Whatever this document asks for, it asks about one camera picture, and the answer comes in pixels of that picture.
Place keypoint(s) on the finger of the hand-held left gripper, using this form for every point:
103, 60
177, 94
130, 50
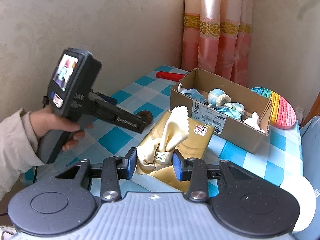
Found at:
108, 99
127, 122

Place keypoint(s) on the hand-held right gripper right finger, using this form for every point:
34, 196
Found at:
178, 166

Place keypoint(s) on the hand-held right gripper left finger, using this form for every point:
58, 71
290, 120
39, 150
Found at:
132, 163

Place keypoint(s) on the brown scrunchie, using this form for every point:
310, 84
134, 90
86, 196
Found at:
146, 116

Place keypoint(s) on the cream cloth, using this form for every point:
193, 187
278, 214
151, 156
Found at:
172, 130

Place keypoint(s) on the cardboard box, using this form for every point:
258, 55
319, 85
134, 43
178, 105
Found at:
237, 135

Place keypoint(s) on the blue tinsel sachet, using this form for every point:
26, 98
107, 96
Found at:
226, 108

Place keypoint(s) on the cream scrunchie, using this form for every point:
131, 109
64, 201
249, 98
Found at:
221, 103

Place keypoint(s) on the white cloth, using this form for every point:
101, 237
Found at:
253, 122

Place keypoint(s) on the light blue soft item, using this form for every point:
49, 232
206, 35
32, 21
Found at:
237, 113

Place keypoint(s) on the person's left hand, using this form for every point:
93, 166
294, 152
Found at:
45, 122

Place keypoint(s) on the gold tissue pack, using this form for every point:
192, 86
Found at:
192, 145

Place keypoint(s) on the red plastic bar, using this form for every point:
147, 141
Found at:
167, 75

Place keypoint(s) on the blue face mask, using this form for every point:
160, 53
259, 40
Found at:
192, 93

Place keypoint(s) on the blue checkered tablecloth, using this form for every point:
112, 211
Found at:
250, 165

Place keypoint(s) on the rainbow pop bubble toy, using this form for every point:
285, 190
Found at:
282, 112

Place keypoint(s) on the pink curtain with gold band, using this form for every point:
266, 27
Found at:
215, 42

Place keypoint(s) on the clear jar with white lid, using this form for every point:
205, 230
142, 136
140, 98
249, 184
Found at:
302, 205

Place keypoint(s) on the small white plush bear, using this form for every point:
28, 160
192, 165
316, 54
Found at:
299, 112

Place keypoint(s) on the blue-grey bed sheet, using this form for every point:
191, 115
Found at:
311, 150

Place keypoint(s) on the wooden headboard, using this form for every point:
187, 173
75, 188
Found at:
309, 116

